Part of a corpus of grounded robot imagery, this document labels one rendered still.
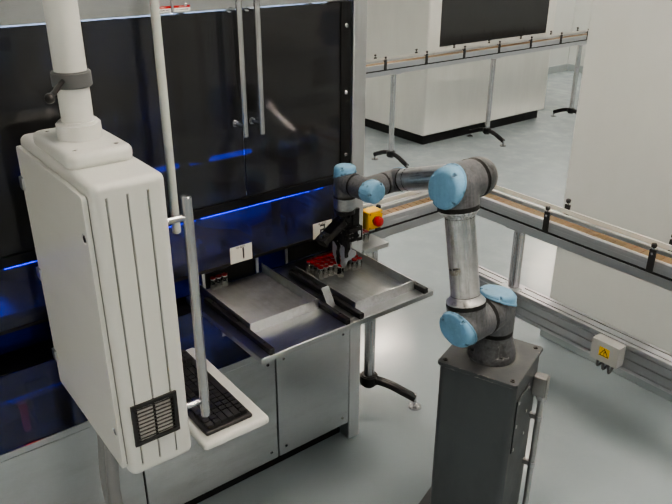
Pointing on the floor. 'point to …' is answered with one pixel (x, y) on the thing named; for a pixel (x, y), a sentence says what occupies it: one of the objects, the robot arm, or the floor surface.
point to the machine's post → (356, 198)
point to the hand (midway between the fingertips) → (339, 264)
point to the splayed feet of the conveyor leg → (391, 388)
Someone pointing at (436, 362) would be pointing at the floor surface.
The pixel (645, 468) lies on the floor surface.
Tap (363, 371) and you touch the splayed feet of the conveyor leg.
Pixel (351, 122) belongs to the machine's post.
